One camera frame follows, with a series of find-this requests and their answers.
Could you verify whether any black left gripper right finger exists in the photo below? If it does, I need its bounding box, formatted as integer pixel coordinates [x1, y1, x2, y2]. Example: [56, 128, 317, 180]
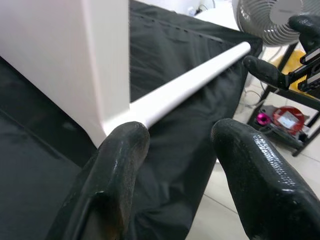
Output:
[210, 118, 320, 240]

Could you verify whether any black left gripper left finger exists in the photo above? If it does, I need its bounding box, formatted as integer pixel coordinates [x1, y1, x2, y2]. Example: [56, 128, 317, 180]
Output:
[46, 120, 151, 240]

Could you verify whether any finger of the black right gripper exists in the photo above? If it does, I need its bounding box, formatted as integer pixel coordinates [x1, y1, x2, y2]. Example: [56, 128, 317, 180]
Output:
[287, 14, 320, 55]
[243, 55, 292, 90]

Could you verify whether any white plastic table leg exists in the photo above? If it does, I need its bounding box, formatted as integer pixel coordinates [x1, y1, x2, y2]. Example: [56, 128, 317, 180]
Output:
[129, 41, 252, 128]

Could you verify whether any white plastic table top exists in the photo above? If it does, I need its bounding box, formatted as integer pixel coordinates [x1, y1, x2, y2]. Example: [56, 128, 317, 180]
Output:
[0, 0, 131, 148]

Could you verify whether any black metal bench leg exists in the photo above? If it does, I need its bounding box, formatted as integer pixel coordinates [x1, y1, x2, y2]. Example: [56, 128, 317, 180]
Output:
[246, 39, 320, 157]

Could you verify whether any black vacuum with magenta cap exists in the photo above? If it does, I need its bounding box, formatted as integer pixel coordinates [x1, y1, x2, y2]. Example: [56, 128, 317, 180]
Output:
[254, 104, 278, 131]

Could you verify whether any red and white object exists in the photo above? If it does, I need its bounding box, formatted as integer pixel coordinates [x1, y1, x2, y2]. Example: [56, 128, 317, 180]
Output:
[272, 105, 306, 135]

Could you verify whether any black cloth table cover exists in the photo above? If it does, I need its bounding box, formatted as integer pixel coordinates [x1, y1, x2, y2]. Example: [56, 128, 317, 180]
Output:
[0, 0, 263, 240]

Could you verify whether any white pedestal fan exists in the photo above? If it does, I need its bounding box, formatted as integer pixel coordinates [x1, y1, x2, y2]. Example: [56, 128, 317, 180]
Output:
[231, 0, 307, 47]

